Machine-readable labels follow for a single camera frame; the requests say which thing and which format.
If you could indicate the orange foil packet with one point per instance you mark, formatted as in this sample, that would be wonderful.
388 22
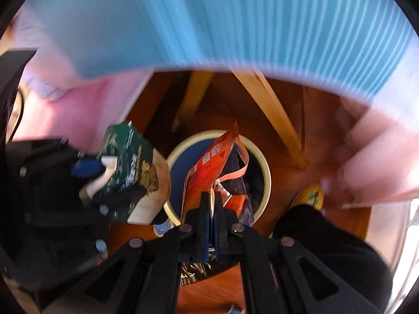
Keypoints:
209 160

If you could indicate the teal tree-print tablecloth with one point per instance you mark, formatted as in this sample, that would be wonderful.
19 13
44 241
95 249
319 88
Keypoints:
229 23

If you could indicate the round bin with blue bag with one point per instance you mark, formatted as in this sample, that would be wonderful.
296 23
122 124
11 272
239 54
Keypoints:
178 170

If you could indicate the wooden table leg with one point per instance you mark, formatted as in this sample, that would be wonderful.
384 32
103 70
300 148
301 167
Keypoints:
271 111
193 95

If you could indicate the dark green carton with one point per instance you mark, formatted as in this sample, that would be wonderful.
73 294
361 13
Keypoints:
127 157

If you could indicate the pink cloth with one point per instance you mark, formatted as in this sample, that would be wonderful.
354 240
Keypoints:
81 111

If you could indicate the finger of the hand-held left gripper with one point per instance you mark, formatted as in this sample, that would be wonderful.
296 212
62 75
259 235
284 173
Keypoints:
49 160
81 211

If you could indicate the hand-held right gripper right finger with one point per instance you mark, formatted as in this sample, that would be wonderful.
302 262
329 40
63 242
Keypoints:
222 229

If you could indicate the yellow slipper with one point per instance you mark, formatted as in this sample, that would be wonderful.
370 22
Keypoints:
311 193

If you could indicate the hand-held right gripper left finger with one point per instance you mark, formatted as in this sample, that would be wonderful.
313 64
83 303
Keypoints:
203 225

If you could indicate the blue and white wrapper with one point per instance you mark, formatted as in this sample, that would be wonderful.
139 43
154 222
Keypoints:
162 230

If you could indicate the person's leg in black trousers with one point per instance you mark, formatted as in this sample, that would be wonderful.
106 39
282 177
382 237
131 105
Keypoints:
327 242

